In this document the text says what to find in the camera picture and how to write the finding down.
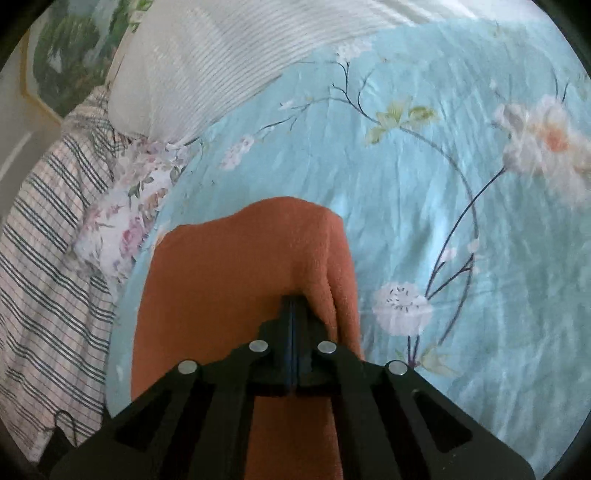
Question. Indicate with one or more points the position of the orange knit sweater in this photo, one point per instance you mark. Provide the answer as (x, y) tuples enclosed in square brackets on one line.
[(207, 277)]

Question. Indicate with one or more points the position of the floral print pillow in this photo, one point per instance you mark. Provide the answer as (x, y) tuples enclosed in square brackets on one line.
[(134, 217)]

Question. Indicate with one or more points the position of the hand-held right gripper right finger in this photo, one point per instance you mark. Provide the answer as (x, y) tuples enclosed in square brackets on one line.
[(369, 406)]

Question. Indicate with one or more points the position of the light blue floral bed sheet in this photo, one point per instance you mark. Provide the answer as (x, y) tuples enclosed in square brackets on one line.
[(415, 184)]

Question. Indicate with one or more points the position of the green landscape wall picture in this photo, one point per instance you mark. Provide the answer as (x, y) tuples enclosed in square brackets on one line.
[(69, 60)]

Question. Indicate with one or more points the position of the plaid blanket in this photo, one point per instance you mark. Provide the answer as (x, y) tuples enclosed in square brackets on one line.
[(46, 277)]

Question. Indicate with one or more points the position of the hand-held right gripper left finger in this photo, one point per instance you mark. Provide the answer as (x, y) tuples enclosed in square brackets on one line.
[(217, 406)]

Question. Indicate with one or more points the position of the white striped pillow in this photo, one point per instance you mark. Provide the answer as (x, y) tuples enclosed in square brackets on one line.
[(207, 60)]

